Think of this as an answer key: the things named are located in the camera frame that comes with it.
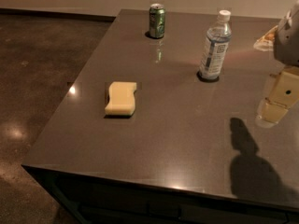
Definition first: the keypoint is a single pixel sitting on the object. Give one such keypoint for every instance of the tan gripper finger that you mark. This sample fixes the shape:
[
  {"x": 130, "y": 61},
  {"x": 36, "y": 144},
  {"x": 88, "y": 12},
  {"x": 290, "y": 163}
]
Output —
[{"x": 281, "y": 93}]

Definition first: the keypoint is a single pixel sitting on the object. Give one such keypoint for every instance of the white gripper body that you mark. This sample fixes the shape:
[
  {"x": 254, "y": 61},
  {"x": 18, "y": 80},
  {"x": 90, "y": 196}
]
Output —
[{"x": 288, "y": 42}]

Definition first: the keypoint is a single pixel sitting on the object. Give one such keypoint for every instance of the clear plastic water bottle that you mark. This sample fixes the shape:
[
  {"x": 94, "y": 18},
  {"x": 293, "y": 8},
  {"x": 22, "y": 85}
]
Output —
[{"x": 218, "y": 37}]

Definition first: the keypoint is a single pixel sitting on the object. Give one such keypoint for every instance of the clear snack bag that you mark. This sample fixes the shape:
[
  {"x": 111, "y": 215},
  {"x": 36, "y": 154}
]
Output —
[{"x": 267, "y": 41}]

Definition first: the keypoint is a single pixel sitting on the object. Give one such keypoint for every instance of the green soda can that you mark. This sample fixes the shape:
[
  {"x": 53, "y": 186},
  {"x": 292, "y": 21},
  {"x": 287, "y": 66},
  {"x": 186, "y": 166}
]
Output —
[{"x": 156, "y": 20}]

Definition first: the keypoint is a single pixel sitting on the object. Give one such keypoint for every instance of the yellow sponge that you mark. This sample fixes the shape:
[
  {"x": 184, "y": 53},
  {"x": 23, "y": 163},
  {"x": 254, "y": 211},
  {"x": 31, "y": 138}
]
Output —
[{"x": 121, "y": 99}]

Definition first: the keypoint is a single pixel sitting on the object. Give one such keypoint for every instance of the dark table cabinet base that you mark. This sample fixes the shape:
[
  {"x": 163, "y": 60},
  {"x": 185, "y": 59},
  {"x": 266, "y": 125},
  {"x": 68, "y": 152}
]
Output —
[{"x": 95, "y": 200}]

